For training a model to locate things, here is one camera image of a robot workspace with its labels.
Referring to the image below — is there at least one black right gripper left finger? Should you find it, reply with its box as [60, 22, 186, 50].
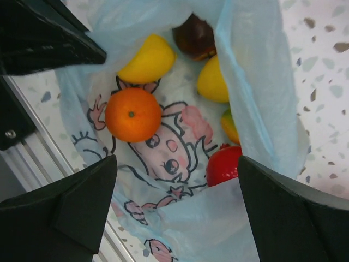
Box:
[1, 156, 117, 261]

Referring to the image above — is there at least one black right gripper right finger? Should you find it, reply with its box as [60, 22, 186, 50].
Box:
[238, 156, 348, 261]

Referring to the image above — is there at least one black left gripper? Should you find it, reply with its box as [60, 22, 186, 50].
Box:
[1, 1, 106, 150]

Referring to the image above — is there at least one blue printed plastic bag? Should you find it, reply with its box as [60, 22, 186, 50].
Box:
[56, 1, 309, 261]

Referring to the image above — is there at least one orange round fruit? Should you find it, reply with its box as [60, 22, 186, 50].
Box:
[105, 88, 162, 143]

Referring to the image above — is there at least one yellow fruit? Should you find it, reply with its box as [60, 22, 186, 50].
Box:
[117, 34, 177, 84]

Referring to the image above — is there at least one dark brown fruit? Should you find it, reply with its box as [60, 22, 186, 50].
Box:
[172, 13, 216, 61]

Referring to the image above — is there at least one red pomegranate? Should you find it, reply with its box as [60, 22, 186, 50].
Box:
[206, 144, 243, 187]

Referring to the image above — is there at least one green orange mango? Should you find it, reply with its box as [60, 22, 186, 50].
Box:
[220, 109, 240, 145]

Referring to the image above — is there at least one yellow lemon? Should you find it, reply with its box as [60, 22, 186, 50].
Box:
[197, 55, 229, 103]

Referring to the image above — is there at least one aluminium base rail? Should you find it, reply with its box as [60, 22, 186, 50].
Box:
[0, 75, 153, 262]

